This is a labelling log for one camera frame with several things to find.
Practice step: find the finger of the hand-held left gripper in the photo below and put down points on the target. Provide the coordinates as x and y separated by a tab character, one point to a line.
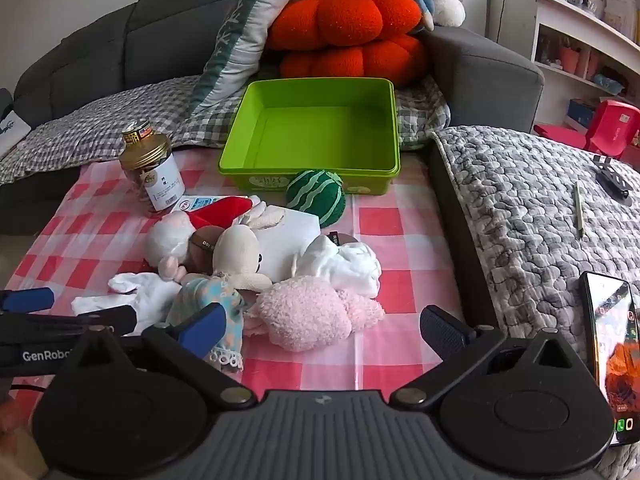
107	319
27	299

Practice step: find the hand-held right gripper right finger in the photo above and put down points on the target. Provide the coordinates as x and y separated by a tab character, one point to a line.
441	327

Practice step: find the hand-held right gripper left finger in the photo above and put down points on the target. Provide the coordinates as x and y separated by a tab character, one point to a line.
206	324

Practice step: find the white sock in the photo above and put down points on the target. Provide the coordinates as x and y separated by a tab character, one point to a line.
135	295

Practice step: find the beige bunny doll blue dress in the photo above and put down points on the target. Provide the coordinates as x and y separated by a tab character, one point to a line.
235	260

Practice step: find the brown round powder puff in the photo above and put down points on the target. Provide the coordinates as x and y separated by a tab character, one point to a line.
204	245
344	238

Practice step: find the white plush doll red hat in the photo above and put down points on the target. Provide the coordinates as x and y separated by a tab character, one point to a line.
175	240

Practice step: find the pink plush toy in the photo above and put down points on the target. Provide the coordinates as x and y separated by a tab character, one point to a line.
310	310

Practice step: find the white cloth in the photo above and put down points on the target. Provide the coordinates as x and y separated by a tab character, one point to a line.
345	265

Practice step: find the green plastic box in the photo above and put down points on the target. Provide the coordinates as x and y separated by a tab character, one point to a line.
312	130

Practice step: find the blue and white flat packet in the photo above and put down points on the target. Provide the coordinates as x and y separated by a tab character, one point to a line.
200	203

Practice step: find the white rectangular packet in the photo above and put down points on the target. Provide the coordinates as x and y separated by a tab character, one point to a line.
295	240

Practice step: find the grey quilted blanket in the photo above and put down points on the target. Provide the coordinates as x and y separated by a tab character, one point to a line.
525	210

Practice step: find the glass jar gold lid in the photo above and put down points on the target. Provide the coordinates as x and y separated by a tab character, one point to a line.
150	165

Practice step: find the green striped watermelon plush ball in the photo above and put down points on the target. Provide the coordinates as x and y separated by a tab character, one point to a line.
316	197

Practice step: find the smartphone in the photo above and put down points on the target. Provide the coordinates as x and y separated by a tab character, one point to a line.
612	350

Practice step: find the grey checked blanket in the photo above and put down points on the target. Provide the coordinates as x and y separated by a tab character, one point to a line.
125	115

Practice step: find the blue box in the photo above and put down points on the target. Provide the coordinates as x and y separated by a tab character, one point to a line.
582	114

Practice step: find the red plastic stool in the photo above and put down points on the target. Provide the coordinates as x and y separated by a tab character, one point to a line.
607	127

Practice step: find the grey sofa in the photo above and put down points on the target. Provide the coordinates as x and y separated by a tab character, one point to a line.
490	70

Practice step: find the orange pumpkin cushion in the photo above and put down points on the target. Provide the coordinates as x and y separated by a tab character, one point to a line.
360	62
345	17

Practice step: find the green and white pillow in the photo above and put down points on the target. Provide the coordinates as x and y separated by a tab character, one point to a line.
240	40

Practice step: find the pink cup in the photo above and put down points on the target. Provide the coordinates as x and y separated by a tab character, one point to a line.
570	60

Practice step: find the white shelf unit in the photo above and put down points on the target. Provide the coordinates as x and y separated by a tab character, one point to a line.
585	45

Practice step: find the white plush ball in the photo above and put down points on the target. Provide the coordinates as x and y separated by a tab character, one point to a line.
450	9

